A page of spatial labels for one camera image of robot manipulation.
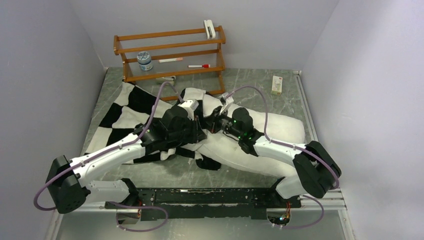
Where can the white pillow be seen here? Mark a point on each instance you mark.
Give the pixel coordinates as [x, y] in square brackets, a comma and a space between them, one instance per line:
[228, 153]

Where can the black white checkered pillowcase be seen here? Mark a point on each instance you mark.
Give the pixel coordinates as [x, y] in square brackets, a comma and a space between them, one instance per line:
[130, 110]

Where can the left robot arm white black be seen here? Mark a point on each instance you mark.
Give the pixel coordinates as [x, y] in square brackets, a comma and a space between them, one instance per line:
[71, 183]

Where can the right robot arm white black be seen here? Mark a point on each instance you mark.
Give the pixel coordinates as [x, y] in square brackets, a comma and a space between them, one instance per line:
[316, 171]

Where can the white marker red cap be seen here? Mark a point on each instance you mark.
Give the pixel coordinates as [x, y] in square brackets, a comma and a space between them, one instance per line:
[199, 66]

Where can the green white stapler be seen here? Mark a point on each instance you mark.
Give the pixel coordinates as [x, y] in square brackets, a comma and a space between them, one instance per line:
[170, 79]

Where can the white marker pink cap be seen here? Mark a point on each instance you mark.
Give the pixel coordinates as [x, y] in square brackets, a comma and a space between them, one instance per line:
[168, 60]

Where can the small white green box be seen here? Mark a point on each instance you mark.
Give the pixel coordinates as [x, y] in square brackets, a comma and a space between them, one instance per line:
[277, 84]

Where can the wooden shelf rack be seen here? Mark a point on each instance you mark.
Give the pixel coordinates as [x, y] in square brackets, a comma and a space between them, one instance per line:
[191, 44]

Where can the blue white round jar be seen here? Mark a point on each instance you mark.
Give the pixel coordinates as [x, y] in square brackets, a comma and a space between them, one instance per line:
[144, 60]

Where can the white clip on rack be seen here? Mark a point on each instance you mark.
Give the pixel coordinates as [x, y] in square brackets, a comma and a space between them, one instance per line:
[209, 29]

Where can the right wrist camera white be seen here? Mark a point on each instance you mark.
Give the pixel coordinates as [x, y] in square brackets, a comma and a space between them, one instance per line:
[226, 101]

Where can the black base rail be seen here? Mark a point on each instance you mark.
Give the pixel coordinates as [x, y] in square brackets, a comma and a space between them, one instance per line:
[197, 203]

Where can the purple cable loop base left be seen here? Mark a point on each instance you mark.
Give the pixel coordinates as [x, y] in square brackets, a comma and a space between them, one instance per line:
[139, 213]

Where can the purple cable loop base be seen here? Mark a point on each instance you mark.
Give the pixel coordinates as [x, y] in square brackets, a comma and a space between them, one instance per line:
[302, 212]
[139, 213]

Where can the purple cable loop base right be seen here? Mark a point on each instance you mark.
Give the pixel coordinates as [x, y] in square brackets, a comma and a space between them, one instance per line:
[302, 212]

